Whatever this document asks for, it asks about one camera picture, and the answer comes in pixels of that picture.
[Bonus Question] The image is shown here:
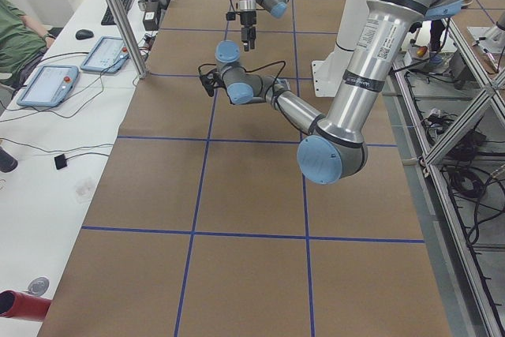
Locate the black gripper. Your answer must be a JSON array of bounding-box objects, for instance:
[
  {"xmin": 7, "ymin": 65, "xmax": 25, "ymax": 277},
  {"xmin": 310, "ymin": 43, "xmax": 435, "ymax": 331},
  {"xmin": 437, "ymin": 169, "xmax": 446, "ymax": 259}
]
[{"xmin": 240, "ymin": 11, "xmax": 257, "ymax": 51}]

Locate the pink towel grey edge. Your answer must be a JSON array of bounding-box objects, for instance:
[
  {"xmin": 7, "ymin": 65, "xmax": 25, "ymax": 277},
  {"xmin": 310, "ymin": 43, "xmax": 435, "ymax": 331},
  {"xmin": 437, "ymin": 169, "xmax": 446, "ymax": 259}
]
[{"xmin": 277, "ymin": 79, "xmax": 290, "ymax": 90}]

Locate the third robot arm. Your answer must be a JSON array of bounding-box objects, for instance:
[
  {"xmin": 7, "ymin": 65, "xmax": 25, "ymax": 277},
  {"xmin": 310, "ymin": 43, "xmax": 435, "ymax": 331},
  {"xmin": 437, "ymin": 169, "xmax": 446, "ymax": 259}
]
[{"xmin": 484, "ymin": 12, "xmax": 505, "ymax": 46}]

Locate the black power box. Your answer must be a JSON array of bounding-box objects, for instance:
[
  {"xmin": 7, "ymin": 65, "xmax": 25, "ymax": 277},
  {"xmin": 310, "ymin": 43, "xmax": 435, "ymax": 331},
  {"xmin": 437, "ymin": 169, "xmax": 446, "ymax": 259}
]
[{"xmin": 143, "ymin": 1, "xmax": 161, "ymax": 31}]

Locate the black keyboard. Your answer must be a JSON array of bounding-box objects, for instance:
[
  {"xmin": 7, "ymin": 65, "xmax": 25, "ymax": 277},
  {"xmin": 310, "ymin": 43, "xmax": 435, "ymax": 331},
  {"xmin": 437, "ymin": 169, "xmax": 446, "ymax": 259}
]
[{"xmin": 100, "ymin": 0, "xmax": 137, "ymax": 26}]

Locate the far teach pendant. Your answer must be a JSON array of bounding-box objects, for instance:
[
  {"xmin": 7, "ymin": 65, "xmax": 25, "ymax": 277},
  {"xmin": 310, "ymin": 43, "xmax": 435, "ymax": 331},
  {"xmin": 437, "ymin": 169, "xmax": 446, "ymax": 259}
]
[{"xmin": 80, "ymin": 36, "xmax": 129, "ymax": 74}]

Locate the teach pendant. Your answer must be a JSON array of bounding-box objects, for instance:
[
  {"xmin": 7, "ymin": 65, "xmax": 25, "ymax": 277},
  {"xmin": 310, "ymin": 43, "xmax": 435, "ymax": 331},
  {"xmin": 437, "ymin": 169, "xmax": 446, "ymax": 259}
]
[
  {"xmin": 17, "ymin": 65, "xmax": 79, "ymax": 107},
  {"xmin": 80, "ymin": 36, "xmax": 129, "ymax": 74}
]

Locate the black computer mouse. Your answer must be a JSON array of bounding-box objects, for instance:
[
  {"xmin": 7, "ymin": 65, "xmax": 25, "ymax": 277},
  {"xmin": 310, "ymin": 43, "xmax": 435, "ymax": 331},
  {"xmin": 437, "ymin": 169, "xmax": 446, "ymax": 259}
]
[{"xmin": 75, "ymin": 29, "xmax": 94, "ymax": 40}]

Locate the near teach pendant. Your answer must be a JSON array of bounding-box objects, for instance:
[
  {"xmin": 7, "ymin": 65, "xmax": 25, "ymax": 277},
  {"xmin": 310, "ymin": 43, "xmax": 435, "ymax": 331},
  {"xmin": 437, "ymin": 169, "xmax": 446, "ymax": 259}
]
[{"xmin": 17, "ymin": 65, "xmax": 79, "ymax": 107}]

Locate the person in green shirt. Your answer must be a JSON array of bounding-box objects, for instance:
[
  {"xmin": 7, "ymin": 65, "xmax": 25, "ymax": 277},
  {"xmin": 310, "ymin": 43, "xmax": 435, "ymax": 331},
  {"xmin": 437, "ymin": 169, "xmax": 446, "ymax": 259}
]
[{"xmin": 1, "ymin": 0, "xmax": 56, "ymax": 89}]

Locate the small black square device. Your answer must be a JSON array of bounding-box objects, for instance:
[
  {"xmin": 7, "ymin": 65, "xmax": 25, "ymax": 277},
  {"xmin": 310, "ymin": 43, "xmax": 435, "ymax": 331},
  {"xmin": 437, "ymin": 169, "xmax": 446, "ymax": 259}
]
[{"xmin": 54, "ymin": 153, "xmax": 68, "ymax": 170}]

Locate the round metal grommet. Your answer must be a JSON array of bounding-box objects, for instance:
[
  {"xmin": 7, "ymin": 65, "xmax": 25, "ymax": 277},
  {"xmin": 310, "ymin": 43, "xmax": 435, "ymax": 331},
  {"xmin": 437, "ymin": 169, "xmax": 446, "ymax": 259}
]
[{"xmin": 27, "ymin": 276, "xmax": 50, "ymax": 297}]

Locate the red cylinder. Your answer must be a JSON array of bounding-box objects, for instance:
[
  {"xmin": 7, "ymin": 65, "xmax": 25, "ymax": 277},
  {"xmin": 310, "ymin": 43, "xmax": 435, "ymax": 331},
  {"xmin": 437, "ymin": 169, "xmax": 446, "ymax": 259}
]
[{"xmin": 1, "ymin": 290, "xmax": 51, "ymax": 322}]

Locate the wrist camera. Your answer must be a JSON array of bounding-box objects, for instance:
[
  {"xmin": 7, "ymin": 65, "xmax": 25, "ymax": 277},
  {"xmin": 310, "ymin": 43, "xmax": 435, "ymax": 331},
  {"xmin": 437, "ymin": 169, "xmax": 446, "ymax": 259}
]
[
  {"xmin": 199, "ymin": 69, "xmax": 219, "ymax": 98},
  {"xmin": 226, "ymin": 12, "xmax": 241, "ymax": 21}
]

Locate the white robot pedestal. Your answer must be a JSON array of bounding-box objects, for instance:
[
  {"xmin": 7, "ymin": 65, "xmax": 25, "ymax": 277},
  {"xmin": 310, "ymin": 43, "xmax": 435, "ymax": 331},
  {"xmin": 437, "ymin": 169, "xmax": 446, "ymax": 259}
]
[{"xmin": 312, "ymin": 0, "xmax": 369, "ymax": 97}]

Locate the aluminium frame post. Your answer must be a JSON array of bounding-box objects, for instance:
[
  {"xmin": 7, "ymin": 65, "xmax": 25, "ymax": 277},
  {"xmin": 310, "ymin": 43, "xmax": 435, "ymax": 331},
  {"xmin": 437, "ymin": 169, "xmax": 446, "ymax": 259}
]
[{"xmin": 106, "ymin": 0, "xmax": 147, "ymax": 79}]

